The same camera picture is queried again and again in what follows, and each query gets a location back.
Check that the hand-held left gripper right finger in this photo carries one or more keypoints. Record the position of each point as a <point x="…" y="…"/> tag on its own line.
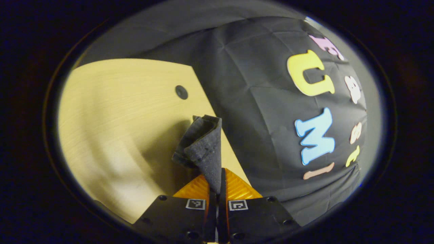
<point x="257" y="220"/>

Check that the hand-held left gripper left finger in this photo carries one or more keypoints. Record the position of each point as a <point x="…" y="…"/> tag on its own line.
<point x="176" y="220"/>

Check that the dark grey jeans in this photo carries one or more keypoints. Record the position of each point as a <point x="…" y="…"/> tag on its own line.
<point x="206" y="152"/>

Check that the black backdrop cloth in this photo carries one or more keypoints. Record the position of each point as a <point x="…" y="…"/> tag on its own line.
<point x="254" y="101"/>

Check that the black round table hole cap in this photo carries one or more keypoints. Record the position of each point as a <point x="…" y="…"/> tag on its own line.
<point x="181" y="92"/>

